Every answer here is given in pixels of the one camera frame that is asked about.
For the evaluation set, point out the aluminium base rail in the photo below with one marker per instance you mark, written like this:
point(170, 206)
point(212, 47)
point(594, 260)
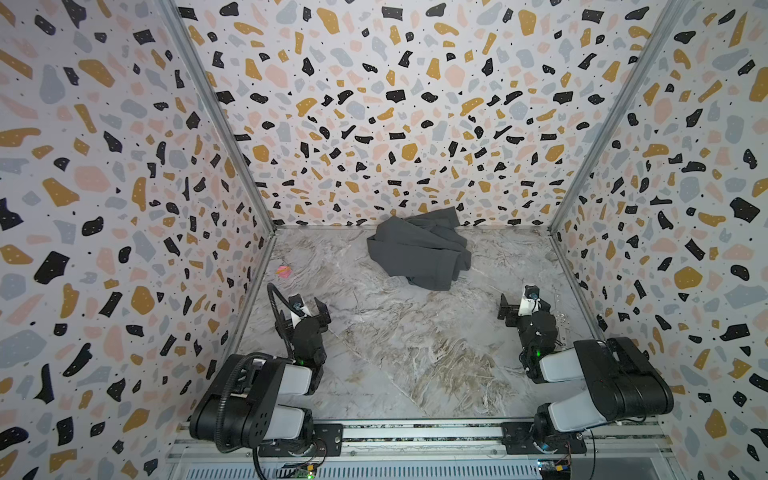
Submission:
point(439, 449)

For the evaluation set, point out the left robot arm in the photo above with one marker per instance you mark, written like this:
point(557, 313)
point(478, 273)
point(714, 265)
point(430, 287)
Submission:
point(242, 407)

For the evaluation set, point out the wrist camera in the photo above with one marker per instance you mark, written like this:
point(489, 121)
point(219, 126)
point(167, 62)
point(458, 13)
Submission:
point(297, 303)
point(530, 300)

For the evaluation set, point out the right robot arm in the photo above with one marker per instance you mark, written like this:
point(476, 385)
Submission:
point(620, 382)

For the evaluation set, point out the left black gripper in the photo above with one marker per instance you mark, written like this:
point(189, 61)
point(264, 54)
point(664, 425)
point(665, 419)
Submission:
point(315, 317)

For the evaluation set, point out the pink sticker on table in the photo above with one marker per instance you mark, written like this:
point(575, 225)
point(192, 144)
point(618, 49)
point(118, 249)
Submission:
point(284, 272)

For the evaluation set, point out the dark grey jacket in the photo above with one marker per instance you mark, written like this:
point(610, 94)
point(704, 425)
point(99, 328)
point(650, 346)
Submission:
point(425, 249)

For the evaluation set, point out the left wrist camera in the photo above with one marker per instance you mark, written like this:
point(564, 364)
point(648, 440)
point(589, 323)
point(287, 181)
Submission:
point(297, 303)

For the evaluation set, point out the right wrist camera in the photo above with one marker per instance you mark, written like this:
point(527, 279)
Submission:
point(530, 300)

